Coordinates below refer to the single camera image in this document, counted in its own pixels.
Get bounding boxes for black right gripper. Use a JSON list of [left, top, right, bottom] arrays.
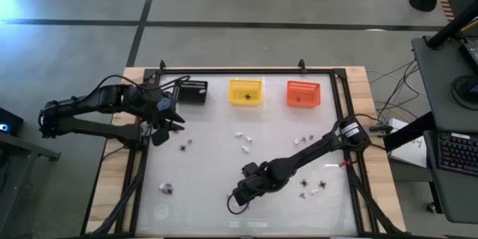
[[233, 171, 277, 206]]

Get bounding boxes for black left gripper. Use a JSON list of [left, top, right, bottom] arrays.
[[141, 85, 186, 147]]

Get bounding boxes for black plastic basket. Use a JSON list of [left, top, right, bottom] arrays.
[[176, 79, 209, 106]]

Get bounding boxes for yellow plastic basket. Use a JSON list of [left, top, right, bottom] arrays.
[[227, 78, 264, 106]]

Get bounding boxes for orange plastic basket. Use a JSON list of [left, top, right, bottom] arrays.
[[286, 80, 322, 108]]

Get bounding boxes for grey side table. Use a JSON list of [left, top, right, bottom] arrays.
[[0, 132, 62, 239]]

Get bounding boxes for small black adapter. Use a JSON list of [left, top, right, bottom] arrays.
[[369, 124, 393, 135]]

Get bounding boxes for black device blue light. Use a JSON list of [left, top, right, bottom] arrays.
[[0, 107, 24, 137]]

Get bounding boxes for white box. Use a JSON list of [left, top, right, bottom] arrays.
[[388, 118, 427, 168]]

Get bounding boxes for black desk support bar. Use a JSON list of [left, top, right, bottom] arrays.
[[383, 111, 436, 153]]

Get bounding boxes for black backlit keyboard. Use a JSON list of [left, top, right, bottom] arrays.
[[436, 132, 478, 177]]

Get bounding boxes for grey desk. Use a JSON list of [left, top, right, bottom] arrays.
[[412, 35, 478, 225]]

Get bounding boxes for black round monitor base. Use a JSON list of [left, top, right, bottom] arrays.
[[450, 74, 478, 111]]

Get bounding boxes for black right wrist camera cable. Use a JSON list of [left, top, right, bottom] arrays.
[[226, 193, 250, 216]]

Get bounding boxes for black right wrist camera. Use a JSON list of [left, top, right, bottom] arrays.
[[241, 161, 259, 179]]

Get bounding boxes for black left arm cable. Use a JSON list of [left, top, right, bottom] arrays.
[[137, 74, 191, 93]]

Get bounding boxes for black aluminium table frame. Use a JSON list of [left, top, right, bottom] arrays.
[[80, 59, 408, 238]]

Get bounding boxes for black floor cable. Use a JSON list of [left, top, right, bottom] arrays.
[[367, 69, 412, 124], [376, 59, 426, 120]]

